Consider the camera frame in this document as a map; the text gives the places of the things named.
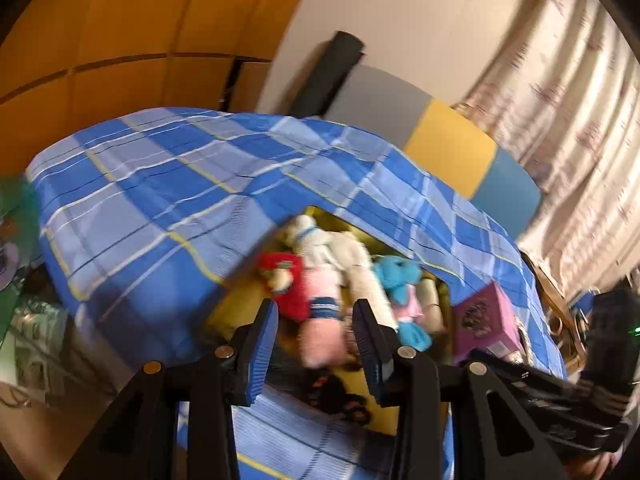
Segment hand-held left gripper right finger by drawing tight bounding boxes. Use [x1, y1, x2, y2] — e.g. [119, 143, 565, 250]
[351, 299, 566, 480]

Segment brown wooden table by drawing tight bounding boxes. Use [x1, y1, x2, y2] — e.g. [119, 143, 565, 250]
[520, 250, 591, 381]

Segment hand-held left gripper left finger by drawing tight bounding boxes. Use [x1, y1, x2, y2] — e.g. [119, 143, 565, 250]
[55, 300, 280, 480]

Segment pink printed box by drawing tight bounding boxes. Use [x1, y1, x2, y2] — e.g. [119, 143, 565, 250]
[452, 281, 525, 366]

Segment white plush dog toy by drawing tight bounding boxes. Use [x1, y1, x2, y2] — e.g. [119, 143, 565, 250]
[280, 214, 398, 333]

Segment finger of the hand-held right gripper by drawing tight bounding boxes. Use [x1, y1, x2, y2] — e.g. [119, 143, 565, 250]
[504, 394, 629, 462]
[469, 348, 627, 424]

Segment green printed packet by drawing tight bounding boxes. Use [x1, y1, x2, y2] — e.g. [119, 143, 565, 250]
[0, 172, 48, 291]

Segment grey yellow blue padded headboard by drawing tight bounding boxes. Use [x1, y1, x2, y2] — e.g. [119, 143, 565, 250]
[337, 64, 544, 235]

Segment pink yarn skein blue label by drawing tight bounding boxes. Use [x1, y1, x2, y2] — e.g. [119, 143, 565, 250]
[299, 265, 351, 368]

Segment black beaded braids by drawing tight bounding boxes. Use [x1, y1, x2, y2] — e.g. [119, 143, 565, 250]
[307, 370, 373, 426]

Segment beige patterned curtain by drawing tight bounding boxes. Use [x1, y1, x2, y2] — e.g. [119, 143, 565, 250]
[460, 0, 640, 301]

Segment black post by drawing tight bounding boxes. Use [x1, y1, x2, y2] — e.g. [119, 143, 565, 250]
[290, 30, 366, 119]

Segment blue plaid blanket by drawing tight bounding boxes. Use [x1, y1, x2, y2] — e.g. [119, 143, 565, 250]
[25, 106, 568, 480]

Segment yellow storage box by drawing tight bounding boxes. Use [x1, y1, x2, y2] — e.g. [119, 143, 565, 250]
[205, 205, 451, 436]

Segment wooden wardrobe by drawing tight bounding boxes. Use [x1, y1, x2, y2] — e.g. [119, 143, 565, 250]
[0, 0, 321, 176]

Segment blue plush toy pink dress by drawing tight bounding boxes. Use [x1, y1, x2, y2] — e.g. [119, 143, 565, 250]
[372, 255, 435, 352]

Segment red plush toy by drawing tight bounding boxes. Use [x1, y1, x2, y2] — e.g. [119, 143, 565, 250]
[256, 251, 313, 323]

